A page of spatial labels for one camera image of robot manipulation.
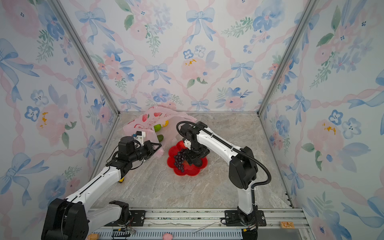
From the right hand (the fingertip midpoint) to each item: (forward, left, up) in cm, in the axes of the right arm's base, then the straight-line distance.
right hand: (195, 159), depth 83 cm
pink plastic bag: (+27, +34, +1) cm, 43 cm away
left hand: (+5, +18, +8) cm, 20 cm away
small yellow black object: (-18, +29, +16) cm, 38 cm away
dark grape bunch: (+2, +10, -7) cm, 13 cm away
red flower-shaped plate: (-2, +4, -10) cm, 11 cm away
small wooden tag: (-29, -46, -11) cm, 55 cm away
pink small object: (-35, +12, -9) cm, 38 cm away
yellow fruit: (+19, +18, +8) cm, 27 cm away
